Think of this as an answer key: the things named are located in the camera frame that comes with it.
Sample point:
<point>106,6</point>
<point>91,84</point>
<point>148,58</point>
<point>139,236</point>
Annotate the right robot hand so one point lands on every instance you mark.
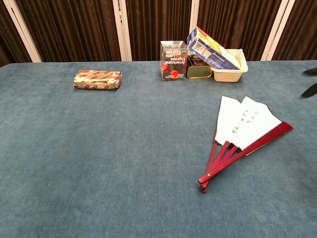
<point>312,92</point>

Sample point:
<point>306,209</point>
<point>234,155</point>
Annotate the red ribbed paper folding fan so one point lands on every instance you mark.
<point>247,124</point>

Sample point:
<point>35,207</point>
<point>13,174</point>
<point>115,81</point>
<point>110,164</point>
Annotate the cream plastic tub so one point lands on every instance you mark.
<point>229,74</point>

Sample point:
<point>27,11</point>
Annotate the blue yellow carton box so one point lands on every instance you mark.
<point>210,49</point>

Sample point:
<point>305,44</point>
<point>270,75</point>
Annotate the dark green metal tin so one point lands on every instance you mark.
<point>199,72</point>

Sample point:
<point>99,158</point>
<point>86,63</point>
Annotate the clear plastic coffee capsule box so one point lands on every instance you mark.
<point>173,62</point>

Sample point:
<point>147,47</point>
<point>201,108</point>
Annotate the blue tablecloth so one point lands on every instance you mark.
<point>123,161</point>

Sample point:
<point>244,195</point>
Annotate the gold foil wrapped package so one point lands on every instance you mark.
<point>97,79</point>

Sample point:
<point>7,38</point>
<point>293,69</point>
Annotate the dark brown pleated curtain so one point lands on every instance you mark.
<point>74,29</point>

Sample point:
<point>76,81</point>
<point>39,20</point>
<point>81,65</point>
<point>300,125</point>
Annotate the white frame post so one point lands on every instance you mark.
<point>194,15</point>
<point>121,29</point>
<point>22,29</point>
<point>277,29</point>

